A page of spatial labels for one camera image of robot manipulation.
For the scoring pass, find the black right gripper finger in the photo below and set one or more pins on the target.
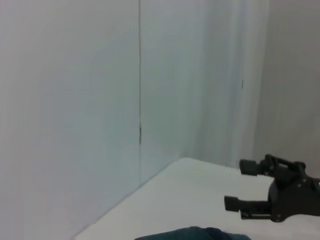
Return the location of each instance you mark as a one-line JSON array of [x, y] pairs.
[[250, 206], [248, 167]]

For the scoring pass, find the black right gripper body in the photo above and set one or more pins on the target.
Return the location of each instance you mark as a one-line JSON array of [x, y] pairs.
[[295, 195]]

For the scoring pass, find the dark teal insulated lunch bag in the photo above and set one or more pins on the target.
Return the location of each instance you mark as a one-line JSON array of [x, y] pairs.
[[195, 235]]

